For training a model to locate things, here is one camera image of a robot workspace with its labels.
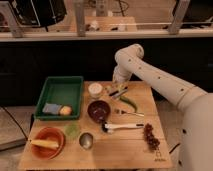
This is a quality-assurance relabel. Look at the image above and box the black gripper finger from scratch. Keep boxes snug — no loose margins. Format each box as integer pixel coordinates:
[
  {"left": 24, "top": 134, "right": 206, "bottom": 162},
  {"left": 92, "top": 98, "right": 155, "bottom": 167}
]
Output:
[
  {"left": 109, "top": 90, "right": 119, "bottom": 96},
  {"left": 112, "top": 87, "right": 128, "bottom": 99}
]

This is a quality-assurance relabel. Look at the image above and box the yellow corn cob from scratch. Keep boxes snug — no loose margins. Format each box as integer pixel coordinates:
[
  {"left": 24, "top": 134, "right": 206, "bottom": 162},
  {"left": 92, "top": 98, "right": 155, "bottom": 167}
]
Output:
[{"left": 31, "top": 139, "right": 59, "bottom": 149}]

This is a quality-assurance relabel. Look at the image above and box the wooden board table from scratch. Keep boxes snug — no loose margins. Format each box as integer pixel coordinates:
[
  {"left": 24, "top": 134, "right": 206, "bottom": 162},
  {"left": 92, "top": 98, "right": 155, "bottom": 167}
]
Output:
[{"left": 18, "top": 81, "right": 172, "bottom": 170}]

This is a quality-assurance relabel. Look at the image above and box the black cable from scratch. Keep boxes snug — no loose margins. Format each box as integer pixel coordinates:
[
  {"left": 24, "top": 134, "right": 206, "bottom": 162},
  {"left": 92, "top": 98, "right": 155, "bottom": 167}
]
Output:
[{"left": 1, "top": 106, "right": 31, "bottom": 141}]

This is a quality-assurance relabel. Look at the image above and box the small metal cup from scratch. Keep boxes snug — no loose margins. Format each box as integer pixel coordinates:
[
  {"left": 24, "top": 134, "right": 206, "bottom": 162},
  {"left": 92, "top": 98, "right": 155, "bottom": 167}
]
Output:
[{"left": 79, "top": 132, "right": 94, "bottom": 150}]

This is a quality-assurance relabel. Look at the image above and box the dark red grapes bunch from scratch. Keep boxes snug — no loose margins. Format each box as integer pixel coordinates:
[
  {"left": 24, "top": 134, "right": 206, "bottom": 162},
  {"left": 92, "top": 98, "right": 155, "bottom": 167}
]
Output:
[{"left": 143, "top": 123, "right": 160, "bottom": 151}]

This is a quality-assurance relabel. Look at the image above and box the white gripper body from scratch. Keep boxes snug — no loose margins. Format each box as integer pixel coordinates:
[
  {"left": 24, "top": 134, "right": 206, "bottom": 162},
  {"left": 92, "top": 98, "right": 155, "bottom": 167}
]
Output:
[{"left": 112, "top": 66, "right": 128, "bottom": 87}]

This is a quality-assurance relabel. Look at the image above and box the white handled brush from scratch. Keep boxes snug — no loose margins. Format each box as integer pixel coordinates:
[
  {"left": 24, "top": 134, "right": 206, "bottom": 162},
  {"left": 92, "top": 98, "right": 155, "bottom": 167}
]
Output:
[{"left": 102, "top": 123, "right": 144, "bottom": 133}]

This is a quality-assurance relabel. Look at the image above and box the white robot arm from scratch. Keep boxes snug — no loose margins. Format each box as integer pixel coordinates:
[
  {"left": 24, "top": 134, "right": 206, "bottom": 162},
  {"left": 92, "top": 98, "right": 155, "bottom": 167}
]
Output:
[{"left": 113, "top": 44, "right": 213, "bottom": 171}]

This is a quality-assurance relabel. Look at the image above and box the metal frame rail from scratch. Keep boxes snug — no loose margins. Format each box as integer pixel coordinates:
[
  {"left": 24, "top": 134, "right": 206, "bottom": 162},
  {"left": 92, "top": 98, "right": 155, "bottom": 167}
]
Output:
[{"left": 0, "top": 0, "right": 213, "bottom": 42}]

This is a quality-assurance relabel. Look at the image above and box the green plastic tray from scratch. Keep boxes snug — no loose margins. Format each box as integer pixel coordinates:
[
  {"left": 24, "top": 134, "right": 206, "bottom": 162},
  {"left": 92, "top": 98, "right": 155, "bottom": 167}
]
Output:
[{"left": 34, "top": 76, "right": 84, "bottom": 121}]

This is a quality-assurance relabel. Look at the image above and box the silver fork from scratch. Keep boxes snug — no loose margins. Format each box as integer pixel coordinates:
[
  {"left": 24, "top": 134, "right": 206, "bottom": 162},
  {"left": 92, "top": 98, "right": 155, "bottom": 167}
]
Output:
[{"left": 115, "top": 109, "right": 144, "bottom": 117}]

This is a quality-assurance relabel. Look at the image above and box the green round lid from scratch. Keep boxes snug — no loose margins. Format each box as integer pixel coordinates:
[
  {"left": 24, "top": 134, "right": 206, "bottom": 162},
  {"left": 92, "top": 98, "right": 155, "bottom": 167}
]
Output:
[{"left": 65, "top": 123, "right": 80, "bottom": 139}]

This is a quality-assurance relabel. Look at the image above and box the black box device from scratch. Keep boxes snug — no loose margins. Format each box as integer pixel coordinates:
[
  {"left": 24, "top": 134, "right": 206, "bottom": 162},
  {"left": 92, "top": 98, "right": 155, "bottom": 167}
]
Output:
[{"left": 8, "top": 0, "right": 67, "bottom": 27}]

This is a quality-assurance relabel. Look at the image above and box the dark maroon bowl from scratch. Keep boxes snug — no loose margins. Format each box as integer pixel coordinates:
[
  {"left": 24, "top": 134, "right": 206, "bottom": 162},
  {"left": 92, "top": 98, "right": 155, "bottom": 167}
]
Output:
[{"left": 87, "top": 100, "right": 111, "bottom": 123}]

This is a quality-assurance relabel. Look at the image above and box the orange clay bowl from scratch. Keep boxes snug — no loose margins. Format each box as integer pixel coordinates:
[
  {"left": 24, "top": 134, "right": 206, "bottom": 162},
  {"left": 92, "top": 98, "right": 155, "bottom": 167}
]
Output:
[{"left": 30, "top": 127, "right": 65, "bottom": 160}]

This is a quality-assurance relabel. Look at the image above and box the white paper cup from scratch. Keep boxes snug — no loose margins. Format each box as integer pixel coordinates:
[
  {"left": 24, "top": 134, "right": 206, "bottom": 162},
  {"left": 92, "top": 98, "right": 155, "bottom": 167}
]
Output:
[{"left": 88, "top": 83, "right": 103, "bottom": 99}]

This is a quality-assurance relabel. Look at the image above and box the blue sponge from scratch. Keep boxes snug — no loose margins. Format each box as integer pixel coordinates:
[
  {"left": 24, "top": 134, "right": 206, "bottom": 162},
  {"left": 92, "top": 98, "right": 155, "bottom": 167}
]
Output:
[{"left": 42, "top": 103, "right": 62, "bottom": 115}]

